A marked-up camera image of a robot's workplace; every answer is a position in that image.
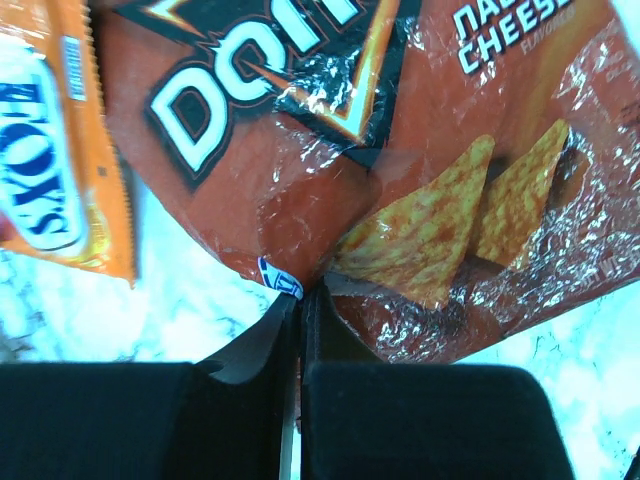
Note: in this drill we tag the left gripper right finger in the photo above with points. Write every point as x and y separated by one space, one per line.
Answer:
362 418

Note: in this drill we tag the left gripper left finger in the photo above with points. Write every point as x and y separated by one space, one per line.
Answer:
229 416

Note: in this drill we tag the red Doritos bag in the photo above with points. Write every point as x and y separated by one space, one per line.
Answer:
447 172

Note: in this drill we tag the orange Fox's candy bag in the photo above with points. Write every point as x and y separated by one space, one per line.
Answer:
63 195

